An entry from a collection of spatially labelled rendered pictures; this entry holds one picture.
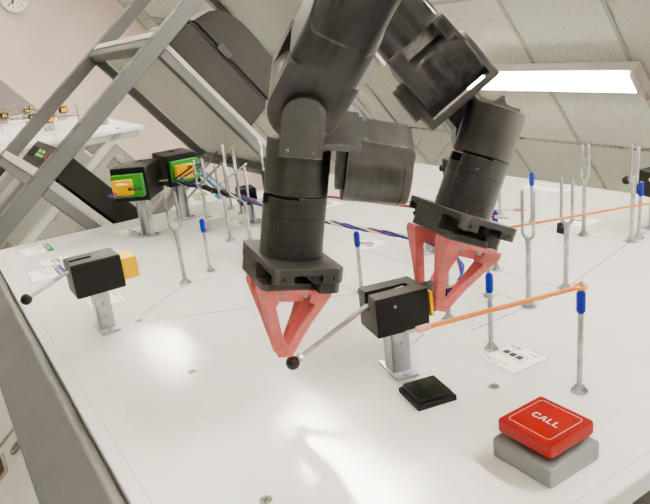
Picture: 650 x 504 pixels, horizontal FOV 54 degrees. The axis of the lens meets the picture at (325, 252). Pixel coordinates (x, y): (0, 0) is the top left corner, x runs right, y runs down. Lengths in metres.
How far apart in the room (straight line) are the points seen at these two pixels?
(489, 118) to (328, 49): 0.21
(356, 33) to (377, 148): 0.11
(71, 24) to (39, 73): 0.66
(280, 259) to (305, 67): 0.17
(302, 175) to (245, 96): 1.17
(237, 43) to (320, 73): 1.22
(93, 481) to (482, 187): 0.43
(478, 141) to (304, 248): 0.19
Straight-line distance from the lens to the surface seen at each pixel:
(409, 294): 0.62
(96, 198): 1.57
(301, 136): 0.51
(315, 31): 0.47
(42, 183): 1.48
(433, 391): 0.61
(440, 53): 0.63
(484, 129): 0.63
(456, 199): 0.63
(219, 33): 1.68
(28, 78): 8.09
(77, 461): 0.64
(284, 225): 0.55
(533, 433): 0.52
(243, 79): 1.71
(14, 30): 8.09
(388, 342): 0.65
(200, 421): 0.64
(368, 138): 0.54
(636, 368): 0.69
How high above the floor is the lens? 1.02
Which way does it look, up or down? 10 degrees up
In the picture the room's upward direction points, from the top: 36 degrees clockwise
